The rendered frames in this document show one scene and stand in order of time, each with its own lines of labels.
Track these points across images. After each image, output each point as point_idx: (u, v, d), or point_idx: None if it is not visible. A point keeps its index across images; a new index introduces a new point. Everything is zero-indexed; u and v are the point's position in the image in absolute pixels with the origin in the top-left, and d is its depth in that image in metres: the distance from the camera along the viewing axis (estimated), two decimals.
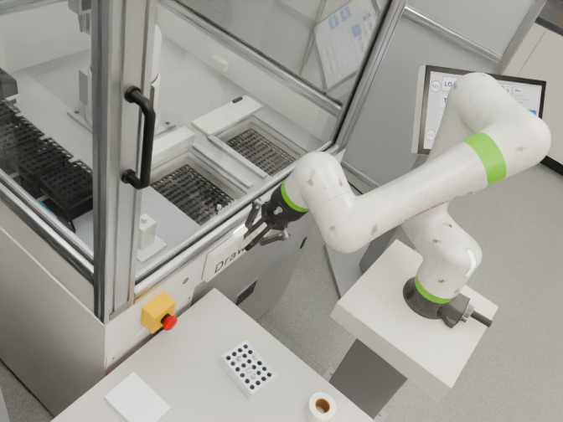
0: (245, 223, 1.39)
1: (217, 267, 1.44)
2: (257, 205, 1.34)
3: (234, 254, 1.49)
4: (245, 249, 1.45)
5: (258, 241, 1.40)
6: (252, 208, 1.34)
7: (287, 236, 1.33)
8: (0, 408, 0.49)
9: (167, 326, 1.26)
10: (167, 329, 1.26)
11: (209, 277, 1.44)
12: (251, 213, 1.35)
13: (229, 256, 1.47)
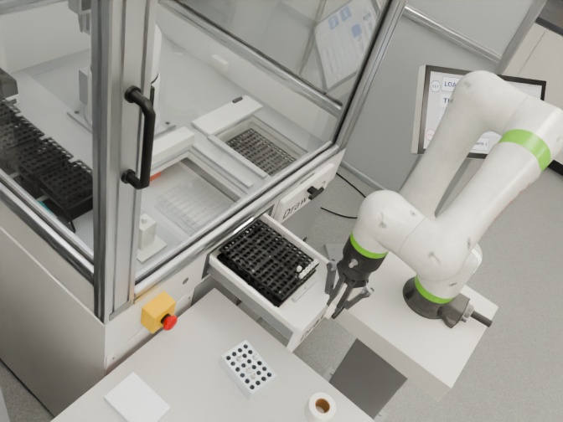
0: (325, 290, 1.32)
1: (302, 337, 1.35)
2: (333, 266, 1.28)
3: (317, 321, 1.40)
4: (331, 316, 1.36)
5: (343, 306, 1.32)
6: (327, 270, 1.28)
7: (371, 291, 1.24)
8: (0, 408, 0.49)
9: (167, 326, 1.26)
10: (167, 329, 1.26)
11: (294, 347, 1.35)
12: (328, 276, 1.29)
13: (314, 324, 1.38)
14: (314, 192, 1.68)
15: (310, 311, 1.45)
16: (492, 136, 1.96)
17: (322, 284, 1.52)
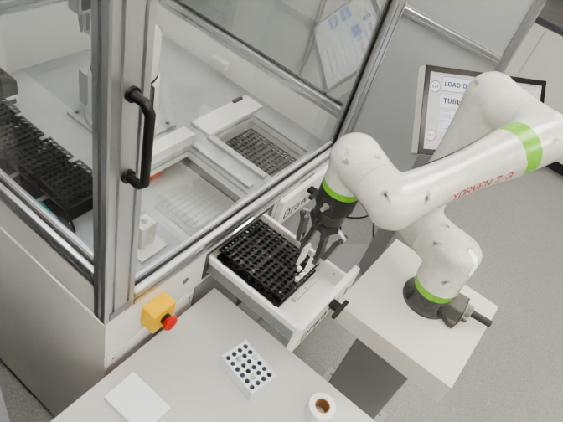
0: (296, 237, 1.33)
1: (302, 337, 1.35)
2: (306, 213, 1.28)
3: (317, 321, 1.40)
4: (331, 316, 1.36)
5: (319, 257, 1.32)
6: (301, 217, 1.28)
7: (344, 239, 1.25)
8: (0, 408, 0.49)
9: (167, 326, 1.26)
10: (167, 329, 1.26)
11: (294, 347, 1.35)
12: (301, 223, 1.29)
13: (314, 324, 1.38)
14: (314, 192, 1.68)
15: (310, 311, 1.45)
16: None
17: (322, 284, 1.52)
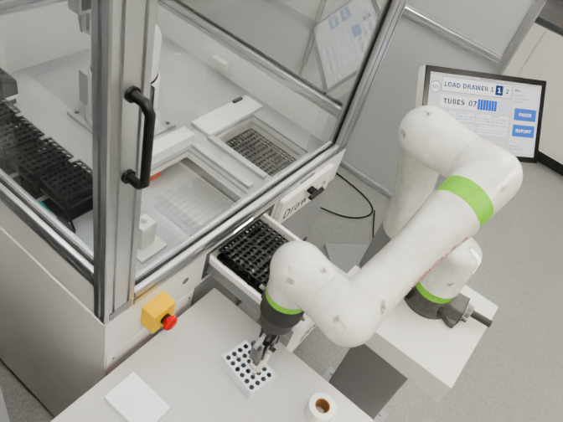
0: None
1: (302, 337, 1.35)
2: None
3: None
4: None
5: None
6: None
7: (256, 346, 1.12)
8: (0, 408, 0.49)
9: (167, 326, 1.26)
10: (167, 329, 1.26)
11: (294, 347, 1.35)
12: None
13: (314, 324, 1.38)
14: (314, 192, 1.68)
15: None
16: (492, 136, 1.96)
17: None
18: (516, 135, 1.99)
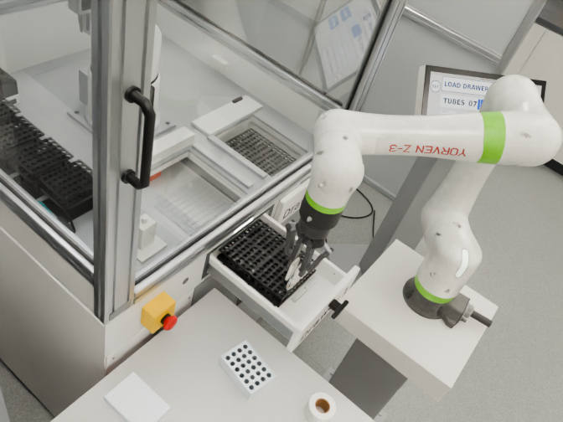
0: (316, 265, 1.30)
1: (302, 337, 1.35)
2: (326, 249, 1.24)
3: (317, 321, 1.40)
4: (331, 316, 1.36)
5: None
6: None
7: (289, 222, 1.27)
8: (0, 408, 0.49)
9: (167, 326, 1.26)
10: (167, 329, 1.26)
11: (294, 347, 1.35)
12: None
13: (314, 324, 1.38)
14: None
15: (310, 311, 1.45)
16: None
17: (322, 284, 1.52)
18: None
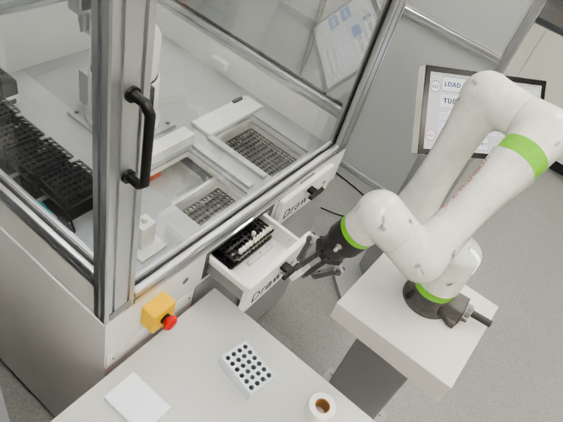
0: (298, 257, 1.37)
1: (254, 296, 1.40)
2: (312, 239, 1.32)
3: (270, 283, 1.45)
4: (281, 278, 1.41)
5: (310, 275, 1.39)
6: (307, 242, 1.33)
7: (343, 270, 1.32)
8: (0, 408, 0.49)
9: (167, 326, 1.26)
10: (167, 329, 1.26)
11: (245, 307, 1.40)
12: (305, 247, 1.34)
13: (266, 285, 1.43)
14: (314, 192, 1.68)
15: None
16: (492, 136, 1.96)
17: (278, 250, 1.57)
18: None
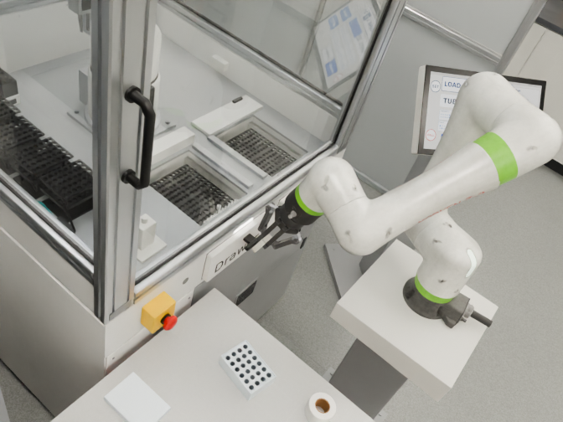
0: (259, 228, 1.41)
1: (217, 266, 1.44)
2: (271, 209, 1.36)
3: (234, 254, 1.49)
4: (244, 249, 1.45)
5: (271, 244, 1.43)
6: (266, 212, 1.37)
7: (301, 239, 1.36)
8: (0, 408, 0.49)
9: (167, 326, 1.26)
10: (167, 329, 1.26)
11: (209, 277, 1.44)
12: (265, 217, 1.38)
13: (229, 256, 1.47)
14: None
15: None
16: None
17: None
18: None
